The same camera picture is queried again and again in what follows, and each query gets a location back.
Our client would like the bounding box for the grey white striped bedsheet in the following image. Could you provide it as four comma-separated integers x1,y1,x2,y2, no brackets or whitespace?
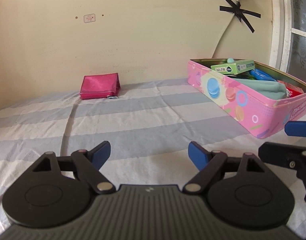
0,79,306,234

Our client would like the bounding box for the red small carton box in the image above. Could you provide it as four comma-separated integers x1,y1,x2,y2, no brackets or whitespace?
278,80,304,98

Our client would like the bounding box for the green tea box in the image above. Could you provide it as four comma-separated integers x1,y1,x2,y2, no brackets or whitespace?
210,60,255,75

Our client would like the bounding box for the frosted floral window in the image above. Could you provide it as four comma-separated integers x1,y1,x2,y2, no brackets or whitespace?
269,0,306,82

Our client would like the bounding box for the white cable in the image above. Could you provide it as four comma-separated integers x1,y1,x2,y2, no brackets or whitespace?
210,0,242,59

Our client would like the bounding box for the pink fabric wallet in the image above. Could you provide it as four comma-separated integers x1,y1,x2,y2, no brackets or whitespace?
80,73,120,100

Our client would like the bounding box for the green snack packet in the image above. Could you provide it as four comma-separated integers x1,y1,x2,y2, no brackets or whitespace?
232,72,256,80

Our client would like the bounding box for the black tape cross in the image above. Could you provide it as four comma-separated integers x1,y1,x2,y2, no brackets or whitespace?
219,0,261,33

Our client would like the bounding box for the blue polka dot bow headband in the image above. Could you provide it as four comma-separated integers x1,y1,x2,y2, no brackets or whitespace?
249,68,277,81

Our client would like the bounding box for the pink macaron biscuit tin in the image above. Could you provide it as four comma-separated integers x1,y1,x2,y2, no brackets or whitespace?
188,59,306,139

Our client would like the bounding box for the white wall sticker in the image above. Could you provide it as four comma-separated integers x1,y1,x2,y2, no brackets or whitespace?
83,14,96,23

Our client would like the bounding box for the teal cloth pouch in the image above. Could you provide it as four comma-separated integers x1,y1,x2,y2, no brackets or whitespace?
224,77,288,107

